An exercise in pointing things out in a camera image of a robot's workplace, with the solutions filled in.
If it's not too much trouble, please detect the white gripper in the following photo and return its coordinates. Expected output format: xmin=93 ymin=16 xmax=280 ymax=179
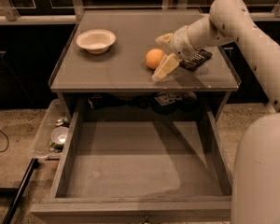
xmin=152 ymin=26 xmax=198 ymax=82

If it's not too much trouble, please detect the orange fruit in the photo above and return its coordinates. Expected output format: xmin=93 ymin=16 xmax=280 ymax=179
xmin=146 ymin=49 xmax=164 ymax=69

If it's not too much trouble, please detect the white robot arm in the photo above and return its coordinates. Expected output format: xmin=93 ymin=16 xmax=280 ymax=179
xmin=152 ymin=0 xmax=280 ymax=224

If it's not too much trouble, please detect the grey cabinet counter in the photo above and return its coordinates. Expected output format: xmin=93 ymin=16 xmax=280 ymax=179
xmin=48 ymin=9 xmax=242 ymax=122

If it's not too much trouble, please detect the grey open drawer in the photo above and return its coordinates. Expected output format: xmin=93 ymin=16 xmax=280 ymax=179
xmin=31 ymin=99 xmax=232 ymax=224

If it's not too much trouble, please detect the black snack packet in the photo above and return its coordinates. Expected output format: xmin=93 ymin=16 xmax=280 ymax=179
xmin=179 ymin=49 xmax=213 ymax=71

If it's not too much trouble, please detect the white paper bowl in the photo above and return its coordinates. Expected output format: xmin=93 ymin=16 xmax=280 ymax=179
xmin=76 ymin=29 xmax=116 ymax=54

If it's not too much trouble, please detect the small silver bowl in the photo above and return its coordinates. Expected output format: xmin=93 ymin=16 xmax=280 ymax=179
xmin=51 ymin=126 xmax=68 ymax=145

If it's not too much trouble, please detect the clear plastic bin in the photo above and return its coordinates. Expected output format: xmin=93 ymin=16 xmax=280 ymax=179
xmin=32 ymin=99 xmax=69 ymax=160

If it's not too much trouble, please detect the metal window railing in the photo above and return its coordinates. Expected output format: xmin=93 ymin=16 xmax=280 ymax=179
xmin=0 ymin=0 xmax=280 ymax=26

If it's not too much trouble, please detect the black bar on floor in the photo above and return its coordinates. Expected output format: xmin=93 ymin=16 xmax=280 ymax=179
xmin=2 ymin=159 xmax=39 ymax=224

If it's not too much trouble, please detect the black cable on floor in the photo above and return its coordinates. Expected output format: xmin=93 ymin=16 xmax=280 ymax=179
xmin=0 ymin=123 xmax=10 ymax=153

